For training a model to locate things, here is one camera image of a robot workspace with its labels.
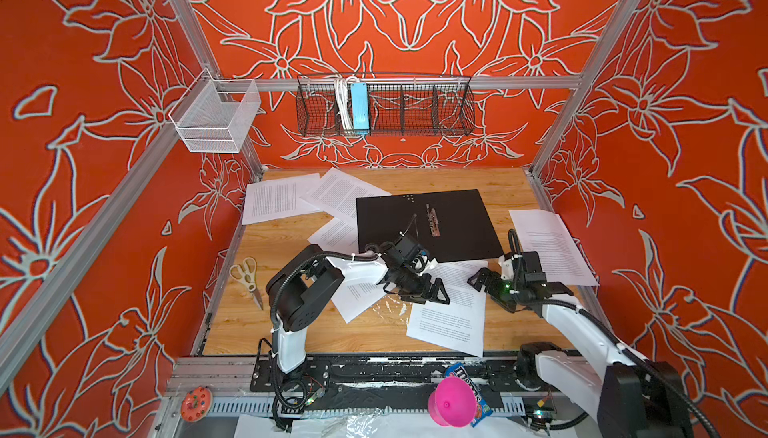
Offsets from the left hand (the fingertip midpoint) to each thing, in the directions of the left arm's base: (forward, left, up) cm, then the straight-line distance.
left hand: (438, 301), depth 81 cm
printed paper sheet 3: (+3, +23, -4) cm, 24 cm away
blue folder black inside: (+28, -6, -3) cm, 29 cm away
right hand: (+6, -11, -1) cm, 13 cm away
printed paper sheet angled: (+44, +37, -6) cm, 57 cm away
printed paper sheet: (+37, +58, -3) cm, 68 cm away
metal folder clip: (+29, 0, -2) cm, 29 cm away
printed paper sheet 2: (+23, +32, -4) cm, 39 cm away
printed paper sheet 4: (+29, -39, -5) cm, 49 cm away
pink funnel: (-23, -1, +2) cm, 24 cm away
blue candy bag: (-24, -10, -3) cm, 26 cm away
